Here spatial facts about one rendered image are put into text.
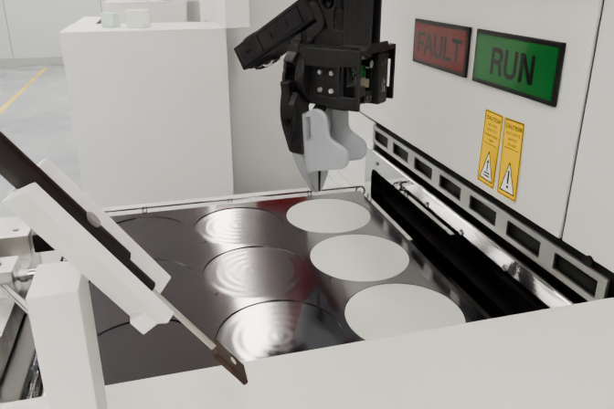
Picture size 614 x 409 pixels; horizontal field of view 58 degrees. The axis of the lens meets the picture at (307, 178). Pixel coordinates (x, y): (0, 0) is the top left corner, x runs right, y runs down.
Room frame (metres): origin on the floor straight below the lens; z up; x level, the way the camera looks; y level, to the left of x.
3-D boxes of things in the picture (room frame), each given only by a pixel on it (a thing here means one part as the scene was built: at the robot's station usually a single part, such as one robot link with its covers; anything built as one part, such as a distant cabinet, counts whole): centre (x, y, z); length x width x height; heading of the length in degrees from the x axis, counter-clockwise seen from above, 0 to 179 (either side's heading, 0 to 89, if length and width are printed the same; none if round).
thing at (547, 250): (0.55, -0.15, 0.96); 0.44 x 0.01 x 0.02; 15
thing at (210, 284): (0.48, 0.05, 0.90); 0.34 x 0.34 x 0.01; 15
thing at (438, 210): (0.55, -0.15, 0.89); 0.44 x 0.02 x 0.10; 15
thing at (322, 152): (0.51, -0.02, 1.01); 0.06 x 0.03 x 0.09; 56
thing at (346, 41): (0.52, -0.03, 1.11); 0.09 x 0.08 x 0.12; 56
